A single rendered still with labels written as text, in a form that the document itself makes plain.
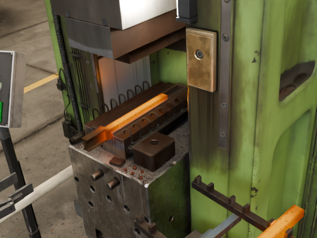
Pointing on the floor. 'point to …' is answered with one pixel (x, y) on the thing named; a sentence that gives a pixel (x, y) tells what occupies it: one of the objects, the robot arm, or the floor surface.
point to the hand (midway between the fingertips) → (15, 186)
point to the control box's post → (9, 149)
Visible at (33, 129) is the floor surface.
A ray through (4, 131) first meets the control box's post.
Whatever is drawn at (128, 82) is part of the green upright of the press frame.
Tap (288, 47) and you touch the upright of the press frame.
